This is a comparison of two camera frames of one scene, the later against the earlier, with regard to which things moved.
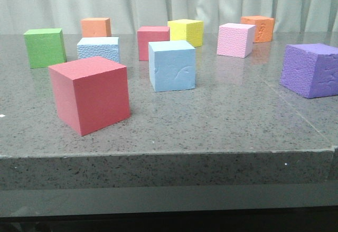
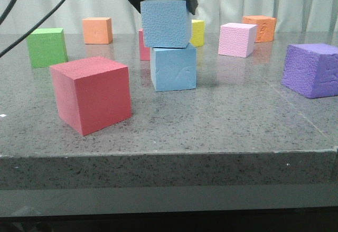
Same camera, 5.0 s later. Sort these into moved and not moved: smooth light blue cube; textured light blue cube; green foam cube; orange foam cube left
Moved: textured light blue cube
Not moved: green foam cube; smooth light blue cube; orange foam cube left
